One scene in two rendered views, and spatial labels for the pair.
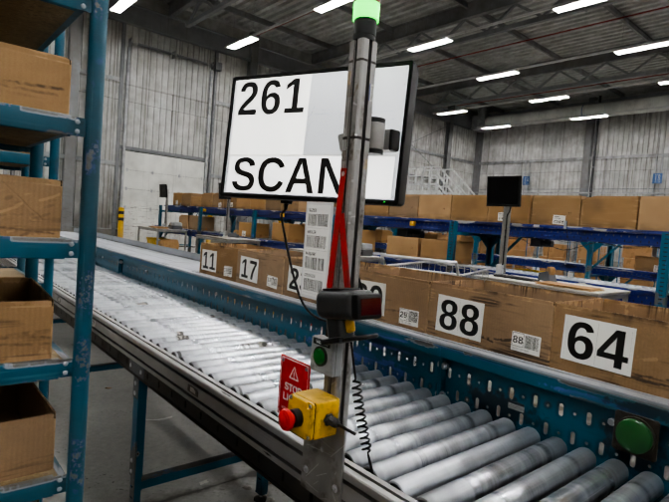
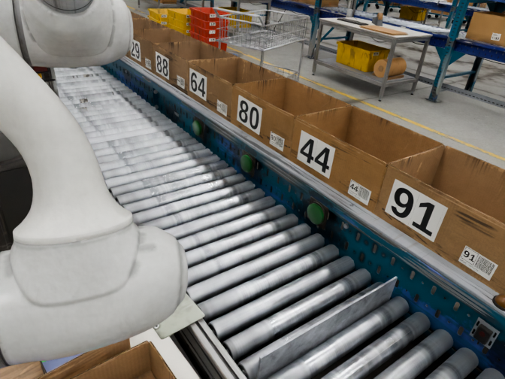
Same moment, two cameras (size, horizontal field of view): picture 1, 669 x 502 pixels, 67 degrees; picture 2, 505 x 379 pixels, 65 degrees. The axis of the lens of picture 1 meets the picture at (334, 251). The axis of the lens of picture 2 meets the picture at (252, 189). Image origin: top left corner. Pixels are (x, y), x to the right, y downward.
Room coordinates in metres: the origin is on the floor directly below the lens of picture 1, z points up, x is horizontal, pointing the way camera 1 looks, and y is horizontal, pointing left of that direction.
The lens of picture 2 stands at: (-0.64, -1.00, 1.53)
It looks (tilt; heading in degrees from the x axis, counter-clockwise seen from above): 31 degrees down; 2
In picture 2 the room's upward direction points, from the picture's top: 5 degrees clockwise
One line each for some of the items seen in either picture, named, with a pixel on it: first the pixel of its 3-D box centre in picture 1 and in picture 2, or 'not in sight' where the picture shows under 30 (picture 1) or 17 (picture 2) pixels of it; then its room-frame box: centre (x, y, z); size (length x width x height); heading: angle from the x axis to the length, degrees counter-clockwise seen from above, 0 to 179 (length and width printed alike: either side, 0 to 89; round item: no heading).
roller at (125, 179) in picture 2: not in sight; (165, 171); (0.76, -0.58, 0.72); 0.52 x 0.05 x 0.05; 131
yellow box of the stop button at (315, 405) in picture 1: (322, 420); not in sight; (0.92, 0.00, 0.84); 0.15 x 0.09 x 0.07; 41
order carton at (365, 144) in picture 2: not in sight; (361, 153); (0.62, -1.30, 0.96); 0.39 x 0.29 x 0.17; 41
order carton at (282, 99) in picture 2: not in sight; (287, 114); (0.91, -1.05, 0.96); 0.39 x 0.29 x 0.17; 41
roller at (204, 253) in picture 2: not in sight; (236, 241); (0.36, -0.92, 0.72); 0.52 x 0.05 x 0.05; 131
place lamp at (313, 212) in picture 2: not in sight; (314, 213); (0.45, -1.16, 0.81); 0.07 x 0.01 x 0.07; 41
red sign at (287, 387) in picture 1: (303, 393); not in sight; (1.02, 0.04, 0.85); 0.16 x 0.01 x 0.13; 41
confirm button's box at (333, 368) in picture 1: (326, 355); not in sight; (0.96, 0.00, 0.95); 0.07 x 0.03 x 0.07; 41
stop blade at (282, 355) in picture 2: not in sight; (334, 324); (0.04, -1.20, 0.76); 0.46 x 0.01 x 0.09; 131
